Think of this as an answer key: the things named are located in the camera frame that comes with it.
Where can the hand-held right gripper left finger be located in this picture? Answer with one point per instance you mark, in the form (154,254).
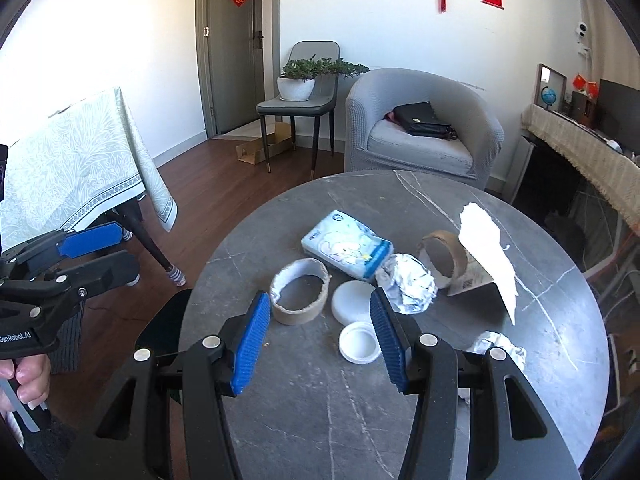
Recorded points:
(252,345)

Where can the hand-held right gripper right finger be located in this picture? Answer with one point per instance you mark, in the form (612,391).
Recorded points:
(387,340)

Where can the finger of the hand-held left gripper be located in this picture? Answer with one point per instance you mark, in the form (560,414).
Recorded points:
(105,270)
(90,240)

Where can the small white cap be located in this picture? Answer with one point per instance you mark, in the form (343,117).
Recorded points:
(357,342)

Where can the white round lid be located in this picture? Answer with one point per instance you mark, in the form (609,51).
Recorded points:
(352,302)

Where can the paper ball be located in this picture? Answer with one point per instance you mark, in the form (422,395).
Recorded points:
(407,285)

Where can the person's left hand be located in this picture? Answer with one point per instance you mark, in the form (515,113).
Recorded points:
(30,377)

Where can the striped table leg sock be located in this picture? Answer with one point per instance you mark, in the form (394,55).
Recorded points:
(176,276)
(128,234)

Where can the black-legged dining table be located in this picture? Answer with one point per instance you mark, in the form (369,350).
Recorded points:
(150,240)

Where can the pale green patterned tablecloth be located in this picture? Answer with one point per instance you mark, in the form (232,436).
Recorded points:
(75,160)

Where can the round grey marble table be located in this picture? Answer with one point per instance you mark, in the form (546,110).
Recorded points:
(310,410)

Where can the white blue tissue pack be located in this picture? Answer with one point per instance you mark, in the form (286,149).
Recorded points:
(345,245)

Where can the small crumpled white paper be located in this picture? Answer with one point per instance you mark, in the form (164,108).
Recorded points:
(500,345)

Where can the brown cardboard tape roll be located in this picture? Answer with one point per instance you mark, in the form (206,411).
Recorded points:
(445,240)

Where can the torn white paper packaging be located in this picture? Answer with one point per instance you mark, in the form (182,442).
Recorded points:
(485,240)

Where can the flat cardboard box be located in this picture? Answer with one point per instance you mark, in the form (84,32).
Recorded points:
(250,152)

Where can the grey armchair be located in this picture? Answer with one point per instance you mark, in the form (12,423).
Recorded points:
(400,147)

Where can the black handbag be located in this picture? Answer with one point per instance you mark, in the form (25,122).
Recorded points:
(420,117)

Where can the grey door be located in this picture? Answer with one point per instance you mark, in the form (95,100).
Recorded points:
(230,60)

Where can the grey dining chair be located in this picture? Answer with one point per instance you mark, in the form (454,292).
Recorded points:
(295,106)

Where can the potted plant in white pot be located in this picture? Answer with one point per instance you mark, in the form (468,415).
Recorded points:
(295,89)

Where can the beige lace desk cloth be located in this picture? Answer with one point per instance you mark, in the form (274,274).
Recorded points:
(575,150)

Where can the small blue globe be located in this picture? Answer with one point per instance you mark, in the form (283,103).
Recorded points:
(548,95)

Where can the small brown box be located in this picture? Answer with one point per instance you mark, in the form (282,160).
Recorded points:
(582,107)

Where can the small red flags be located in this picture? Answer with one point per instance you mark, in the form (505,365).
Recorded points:
(582,82)

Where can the black monitor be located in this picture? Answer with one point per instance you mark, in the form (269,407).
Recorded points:
(620,110)

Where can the beige curtain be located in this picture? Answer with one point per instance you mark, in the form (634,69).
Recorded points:
(615,35)

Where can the wooden picture frame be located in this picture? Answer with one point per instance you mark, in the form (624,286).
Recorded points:
(557,77)

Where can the white security camera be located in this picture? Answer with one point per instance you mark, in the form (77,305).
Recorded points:
(581,32)

